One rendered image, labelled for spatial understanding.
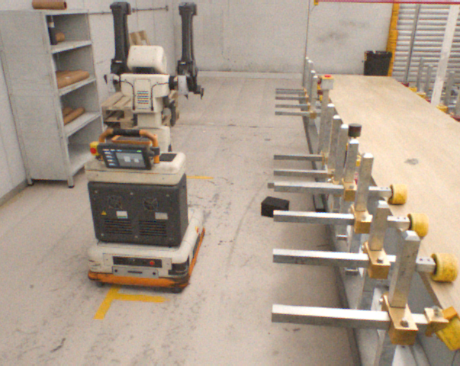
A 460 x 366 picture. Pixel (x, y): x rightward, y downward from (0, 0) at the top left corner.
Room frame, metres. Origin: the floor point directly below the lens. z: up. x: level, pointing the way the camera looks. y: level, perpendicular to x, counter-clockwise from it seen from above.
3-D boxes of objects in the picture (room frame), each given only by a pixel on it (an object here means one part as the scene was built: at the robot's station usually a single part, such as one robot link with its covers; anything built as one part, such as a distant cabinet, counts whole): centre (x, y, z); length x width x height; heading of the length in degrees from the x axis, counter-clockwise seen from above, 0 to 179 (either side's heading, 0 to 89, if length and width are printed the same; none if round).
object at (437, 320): (0.75, -0.50, 0.95); 0.10 x 0.04 x 0.10; 85
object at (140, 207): (2.27, 0.57, 0.59); 0.55 x 0.34 x 0.83; 84
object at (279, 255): (1.01, -0.36, 0.95); 0.50 x 0.04 x 0.04; 85
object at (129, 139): (2.25, 0.58, 0.87); 0.23 x 0.15 x 0.11; 84
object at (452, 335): (0.75, -0.52, 0.93); 0.09 x 0.08 x 0.09; 85
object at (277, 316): (0.77, -0.27, 0.95); 0.36 x 0.03 x 0.03; 85
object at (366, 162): (1.30, -0.44, 0.94); 0.04 x 0.04 x 0.48; 85
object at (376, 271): (1.03, -0.42, 0.95); 0.14 x 0.06 x 0.05; 175
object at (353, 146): (1.55, -0.46, 0.91); 0.04 x 0.04 x 0.48; 85
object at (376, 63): (8.78, -2.88, 0.36); 0.59 x 0.58 x 0.73; 175
